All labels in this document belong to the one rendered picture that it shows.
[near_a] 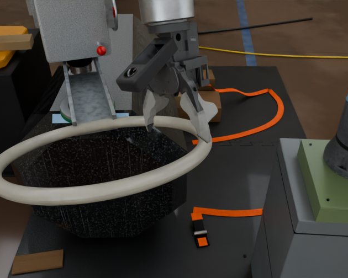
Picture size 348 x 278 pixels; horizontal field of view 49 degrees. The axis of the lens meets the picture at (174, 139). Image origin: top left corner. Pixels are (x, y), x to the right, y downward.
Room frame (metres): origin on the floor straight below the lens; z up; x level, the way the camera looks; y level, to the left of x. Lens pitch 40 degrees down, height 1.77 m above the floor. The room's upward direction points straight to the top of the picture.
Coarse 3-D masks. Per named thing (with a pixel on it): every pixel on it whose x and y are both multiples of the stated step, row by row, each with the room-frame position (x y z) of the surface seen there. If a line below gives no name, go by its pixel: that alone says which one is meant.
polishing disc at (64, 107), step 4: (64, 100) 1.30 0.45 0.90; (112, 100) 1.30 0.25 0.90; (64, 104) 1.27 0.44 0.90; (68, 104) 1.27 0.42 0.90; (60, 108) 1.24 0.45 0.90; (64, 108) 1.24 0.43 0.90; (68, 108) 1.24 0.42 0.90; (64, 112) 1.22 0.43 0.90; (68, 112) 1.22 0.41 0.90; (68, 116) 1.19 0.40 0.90
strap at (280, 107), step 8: (232, 88) 2.65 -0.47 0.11; (272, 96) 2.68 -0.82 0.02; (280, 104) 2.56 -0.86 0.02; (280, 112) 2.45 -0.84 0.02; (272, 120) 2.34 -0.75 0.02; (256, 128) 2.24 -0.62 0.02; (264, 128) 2.24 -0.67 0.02; (224, 136) 2.15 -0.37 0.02; (232, 136) 2.15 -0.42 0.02; (240, 136) 2.15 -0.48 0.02; (200, 208) 1.47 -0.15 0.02; (208, 208) 1.47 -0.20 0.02; (232, 216) 1.41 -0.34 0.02; (240, 216) 1.42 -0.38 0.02
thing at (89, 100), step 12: (96, 60) 1.19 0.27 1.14; (96, 72) 1.19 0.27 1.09; (72, 84) 1.10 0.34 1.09; (84, 84) 1.10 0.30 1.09; (96, 84) 1.10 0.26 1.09; (72, 96) 1.03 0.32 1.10; (84, 96) 1.03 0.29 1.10; (96, 96) 1.03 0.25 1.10; (108, 96) 0.96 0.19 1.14; (72, 108) 0.89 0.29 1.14; (84, 108) 0.96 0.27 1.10; (96, 108) 0.96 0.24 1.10; (108, 108) 0.94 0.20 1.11; (72, 120) 0.83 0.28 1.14; (84, 120) 0.89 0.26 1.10
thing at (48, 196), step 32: (64, 128) 0.81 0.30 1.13; (96, 128) 0.84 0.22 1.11; (192, 128) 0.72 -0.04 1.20; (0, 160) 0.61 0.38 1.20; (192, 160) 0.53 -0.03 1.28; (0, 192) 0.47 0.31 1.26; (32, 192) 0.44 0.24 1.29; (64, 192) 0.43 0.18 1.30; (96, 192) 0.43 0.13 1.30; (128, 192) 0.44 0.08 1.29
